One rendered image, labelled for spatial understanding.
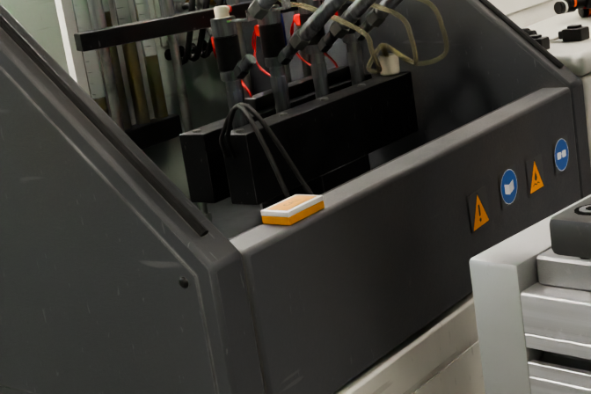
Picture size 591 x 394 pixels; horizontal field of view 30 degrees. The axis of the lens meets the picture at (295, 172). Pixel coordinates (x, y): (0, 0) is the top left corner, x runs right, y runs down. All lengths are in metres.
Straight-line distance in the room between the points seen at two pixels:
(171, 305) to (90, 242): 0.09
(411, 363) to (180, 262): 0.31
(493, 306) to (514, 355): 0.03
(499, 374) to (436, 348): 0.46
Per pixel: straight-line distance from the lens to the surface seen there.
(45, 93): 0.92
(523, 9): 1.77
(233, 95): 1.23
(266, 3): 1.18
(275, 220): 0.92
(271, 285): 0.89
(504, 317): 0.63
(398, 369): 1.06
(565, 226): 0.53
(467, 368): 1.17
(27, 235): 0.99
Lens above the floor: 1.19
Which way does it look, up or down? 13 degrees down
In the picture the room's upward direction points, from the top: 9 degrees counter-clockwise
